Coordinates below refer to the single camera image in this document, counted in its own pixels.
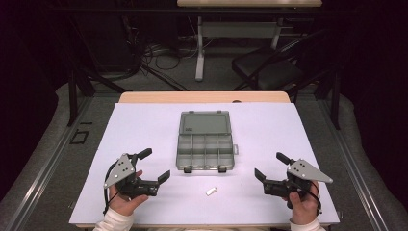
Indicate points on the small white rectangular block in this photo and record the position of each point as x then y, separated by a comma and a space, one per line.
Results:
211, 191

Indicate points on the black folding chair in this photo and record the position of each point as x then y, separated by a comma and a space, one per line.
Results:
269, 72

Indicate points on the white-legged wooden desk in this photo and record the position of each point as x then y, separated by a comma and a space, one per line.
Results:
240, 29

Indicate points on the black metal stand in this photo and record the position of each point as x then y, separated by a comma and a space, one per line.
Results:
72, 96

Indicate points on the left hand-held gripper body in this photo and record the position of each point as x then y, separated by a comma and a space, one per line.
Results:
120, 171

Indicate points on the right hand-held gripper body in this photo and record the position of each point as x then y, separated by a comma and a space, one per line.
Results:
304, 171

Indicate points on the white table cover sheet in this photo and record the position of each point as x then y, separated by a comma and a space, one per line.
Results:
144, 128

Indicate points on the person's left hand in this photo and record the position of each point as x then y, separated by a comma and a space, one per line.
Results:
123, 203

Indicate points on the grey metal floor rail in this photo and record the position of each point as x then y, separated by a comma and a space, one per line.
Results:
48, 166
352, 166

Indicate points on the person's right hand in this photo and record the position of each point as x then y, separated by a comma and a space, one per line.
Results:
303, 208

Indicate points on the grey clear plastic compartment box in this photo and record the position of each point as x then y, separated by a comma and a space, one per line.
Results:
205, 141

